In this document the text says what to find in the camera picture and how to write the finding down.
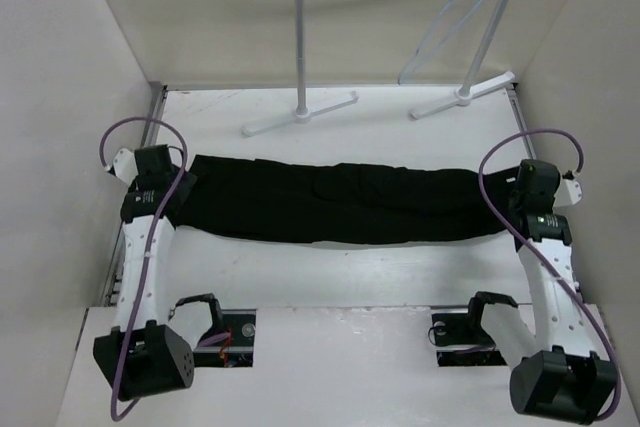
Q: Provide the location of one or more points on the translucent blue clothes hanger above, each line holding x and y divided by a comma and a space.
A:
450, 19

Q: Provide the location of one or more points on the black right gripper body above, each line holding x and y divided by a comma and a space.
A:
512, 204

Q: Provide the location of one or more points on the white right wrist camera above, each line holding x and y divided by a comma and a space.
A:
569, 191

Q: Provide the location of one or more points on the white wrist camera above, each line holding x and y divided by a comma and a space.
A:
123, 166
569, 191

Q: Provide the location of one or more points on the white clothes rack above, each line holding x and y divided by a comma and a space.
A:
395, 34

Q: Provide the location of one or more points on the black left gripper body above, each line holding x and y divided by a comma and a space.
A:
185, 185

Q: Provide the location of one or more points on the black trousers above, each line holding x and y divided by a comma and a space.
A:
361, 204

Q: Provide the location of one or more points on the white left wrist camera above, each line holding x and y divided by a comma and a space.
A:
123, 166

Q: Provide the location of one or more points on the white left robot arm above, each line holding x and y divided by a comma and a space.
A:
151, 346

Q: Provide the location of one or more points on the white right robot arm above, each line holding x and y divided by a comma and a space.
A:
555, 369

